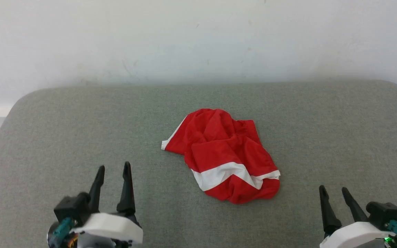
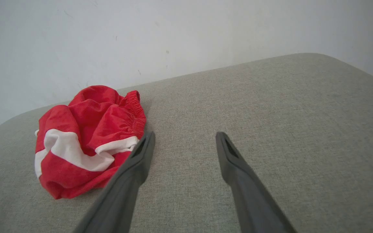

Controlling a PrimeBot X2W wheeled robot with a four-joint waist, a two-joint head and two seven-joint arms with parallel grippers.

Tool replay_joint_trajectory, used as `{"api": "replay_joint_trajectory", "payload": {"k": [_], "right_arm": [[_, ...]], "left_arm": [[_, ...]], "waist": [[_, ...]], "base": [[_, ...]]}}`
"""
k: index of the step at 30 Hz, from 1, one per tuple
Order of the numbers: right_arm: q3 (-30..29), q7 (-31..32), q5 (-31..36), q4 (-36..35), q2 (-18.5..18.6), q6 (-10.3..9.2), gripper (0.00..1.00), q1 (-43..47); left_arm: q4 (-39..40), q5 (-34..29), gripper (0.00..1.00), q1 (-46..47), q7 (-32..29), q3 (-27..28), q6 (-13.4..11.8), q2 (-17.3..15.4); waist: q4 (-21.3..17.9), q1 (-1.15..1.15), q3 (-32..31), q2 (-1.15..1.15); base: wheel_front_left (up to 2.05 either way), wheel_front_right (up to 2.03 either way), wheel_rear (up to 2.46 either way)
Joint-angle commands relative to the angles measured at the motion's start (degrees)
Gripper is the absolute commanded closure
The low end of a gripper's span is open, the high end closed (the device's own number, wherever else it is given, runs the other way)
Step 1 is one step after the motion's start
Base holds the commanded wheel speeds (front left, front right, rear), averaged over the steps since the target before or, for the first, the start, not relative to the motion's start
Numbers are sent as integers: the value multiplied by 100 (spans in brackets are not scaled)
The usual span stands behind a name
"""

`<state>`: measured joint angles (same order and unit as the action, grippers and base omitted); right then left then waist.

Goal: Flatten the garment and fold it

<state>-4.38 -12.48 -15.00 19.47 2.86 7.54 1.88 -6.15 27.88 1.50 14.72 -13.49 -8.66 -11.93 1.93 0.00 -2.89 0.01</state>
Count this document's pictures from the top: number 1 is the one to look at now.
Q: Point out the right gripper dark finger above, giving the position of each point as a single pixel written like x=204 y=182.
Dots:
x=354 y=206
x=328 y=213

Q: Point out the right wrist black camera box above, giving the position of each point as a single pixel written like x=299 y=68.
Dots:
x=384 y=212

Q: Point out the red shorts with white stripes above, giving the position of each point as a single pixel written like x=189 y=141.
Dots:
x=219 y=148

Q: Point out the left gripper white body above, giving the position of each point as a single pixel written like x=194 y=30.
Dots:
x=112 y=225

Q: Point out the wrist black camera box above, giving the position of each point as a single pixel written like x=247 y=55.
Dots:
x=72 y=206
x=384 y=212

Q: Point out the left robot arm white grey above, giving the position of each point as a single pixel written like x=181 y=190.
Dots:
x=88 y=241

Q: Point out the grey fabric sofa cushion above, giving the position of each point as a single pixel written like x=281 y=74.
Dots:
x=81 y=144

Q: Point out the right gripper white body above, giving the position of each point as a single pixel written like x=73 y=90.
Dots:
x=352 y=236

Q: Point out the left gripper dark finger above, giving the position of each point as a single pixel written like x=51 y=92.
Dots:
x=97 y=189
x=127 y=193

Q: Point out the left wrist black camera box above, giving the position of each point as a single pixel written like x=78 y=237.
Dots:
x=72 y=206

